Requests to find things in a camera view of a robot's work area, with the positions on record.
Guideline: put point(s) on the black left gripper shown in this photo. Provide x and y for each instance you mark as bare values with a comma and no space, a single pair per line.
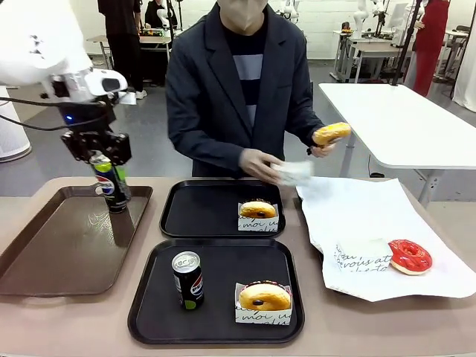
96,145

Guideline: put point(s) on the black Pepsi can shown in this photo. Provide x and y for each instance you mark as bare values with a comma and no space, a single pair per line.
109,189
187,282

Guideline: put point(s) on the printed white paper box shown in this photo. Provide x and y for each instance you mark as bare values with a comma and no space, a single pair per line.
294,173
360,249

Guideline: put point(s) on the yellow glazed donut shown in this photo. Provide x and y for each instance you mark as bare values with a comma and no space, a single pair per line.
331,133

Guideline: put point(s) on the person's right forearm dark sleeve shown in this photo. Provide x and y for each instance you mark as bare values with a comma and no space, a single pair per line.
208,148

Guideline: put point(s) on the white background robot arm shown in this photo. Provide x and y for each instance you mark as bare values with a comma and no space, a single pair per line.
360,18
292,9

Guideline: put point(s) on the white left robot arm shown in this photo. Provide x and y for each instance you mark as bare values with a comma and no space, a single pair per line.
37,37

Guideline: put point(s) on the person's left forearm dark sleeve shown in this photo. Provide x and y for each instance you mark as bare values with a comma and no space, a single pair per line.
301,119

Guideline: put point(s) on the person's right hand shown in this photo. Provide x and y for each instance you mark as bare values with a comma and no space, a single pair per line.
254,163

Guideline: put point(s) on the person's left hand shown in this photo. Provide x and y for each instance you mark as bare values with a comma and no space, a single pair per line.
323,150

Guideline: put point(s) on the black plastic tray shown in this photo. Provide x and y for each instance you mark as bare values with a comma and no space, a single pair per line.
223,267
201,212

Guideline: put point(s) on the brown plastic tray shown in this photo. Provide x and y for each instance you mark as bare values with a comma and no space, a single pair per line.
56,241

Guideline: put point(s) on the person in dark jacket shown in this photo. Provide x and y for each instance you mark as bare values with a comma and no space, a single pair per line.
201,111

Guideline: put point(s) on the white air purifier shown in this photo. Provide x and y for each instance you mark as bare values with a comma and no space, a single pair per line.
13,137

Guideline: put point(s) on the dark background table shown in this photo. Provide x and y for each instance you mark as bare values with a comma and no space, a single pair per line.
154,56

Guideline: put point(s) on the person in black clothes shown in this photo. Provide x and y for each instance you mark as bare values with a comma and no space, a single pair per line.
122,44

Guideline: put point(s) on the white paper sheet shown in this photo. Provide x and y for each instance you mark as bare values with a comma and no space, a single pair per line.
353,208

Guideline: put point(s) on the white table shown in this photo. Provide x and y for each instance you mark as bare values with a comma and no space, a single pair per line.
390,122

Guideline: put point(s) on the grey background table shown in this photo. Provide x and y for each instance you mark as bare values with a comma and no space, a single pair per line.
372,50

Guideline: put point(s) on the red glazed donut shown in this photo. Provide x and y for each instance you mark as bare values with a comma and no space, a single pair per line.
424,256

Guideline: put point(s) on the black tripod pole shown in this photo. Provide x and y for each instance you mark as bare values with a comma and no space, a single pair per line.
407,44

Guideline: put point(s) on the person in red dress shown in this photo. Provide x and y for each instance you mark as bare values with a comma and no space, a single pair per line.
427,48

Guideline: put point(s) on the white curtain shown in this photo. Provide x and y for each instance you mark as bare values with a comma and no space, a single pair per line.
466,74

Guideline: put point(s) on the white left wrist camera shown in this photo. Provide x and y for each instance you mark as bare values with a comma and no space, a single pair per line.
128,99

